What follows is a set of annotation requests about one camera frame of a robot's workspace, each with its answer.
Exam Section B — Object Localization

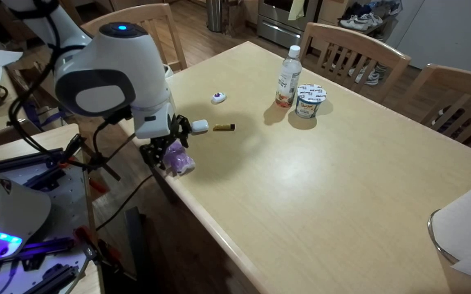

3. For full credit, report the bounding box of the white sneaker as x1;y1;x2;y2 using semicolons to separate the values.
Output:
380;0;404;18
339;11;385;32

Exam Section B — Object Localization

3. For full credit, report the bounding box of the black bar tool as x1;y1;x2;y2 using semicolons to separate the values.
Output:
18;236;79;272

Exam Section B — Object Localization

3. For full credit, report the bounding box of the wooden desk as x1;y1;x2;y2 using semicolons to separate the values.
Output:
0;47;44;145

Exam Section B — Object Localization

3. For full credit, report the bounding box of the light wooden chair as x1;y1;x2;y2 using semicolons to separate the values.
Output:
300;21;412;103
80;1;190;72
404;62;471;160

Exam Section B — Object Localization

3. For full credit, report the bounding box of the yellow hanging towel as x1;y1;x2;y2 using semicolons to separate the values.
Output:
286;0;308;23

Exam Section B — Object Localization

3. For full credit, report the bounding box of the clear bottle with white cap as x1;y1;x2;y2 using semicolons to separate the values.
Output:
275;44;304;109

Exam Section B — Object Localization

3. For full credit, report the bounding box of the wooden side table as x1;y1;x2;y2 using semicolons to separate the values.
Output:
0;122;103;294

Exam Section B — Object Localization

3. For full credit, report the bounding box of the metal trash can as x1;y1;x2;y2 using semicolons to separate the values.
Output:
206;0;233;32

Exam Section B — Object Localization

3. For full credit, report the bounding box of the red handled tool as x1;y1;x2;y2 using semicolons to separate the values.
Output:
72;223;126;268

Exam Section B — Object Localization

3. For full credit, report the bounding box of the white blue yogurt cup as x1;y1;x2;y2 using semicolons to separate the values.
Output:
293;83;329;119

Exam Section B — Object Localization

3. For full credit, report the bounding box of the black orange clamp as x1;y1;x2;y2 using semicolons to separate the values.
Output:
54;132;123;186

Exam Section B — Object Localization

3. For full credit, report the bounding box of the black floor cable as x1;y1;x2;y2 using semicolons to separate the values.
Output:
94;171;157;233

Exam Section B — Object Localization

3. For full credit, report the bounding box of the stainless steel appliance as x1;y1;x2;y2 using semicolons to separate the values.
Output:
257;0;327;49

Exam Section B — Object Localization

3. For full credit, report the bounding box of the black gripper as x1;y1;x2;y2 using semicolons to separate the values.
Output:
138;112;193;173

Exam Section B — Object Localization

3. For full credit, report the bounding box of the purple package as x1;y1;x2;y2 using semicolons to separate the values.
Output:
161;137;198;178

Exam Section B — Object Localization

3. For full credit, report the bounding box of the white device with blue light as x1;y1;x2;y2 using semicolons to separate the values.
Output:
0;156;53;266

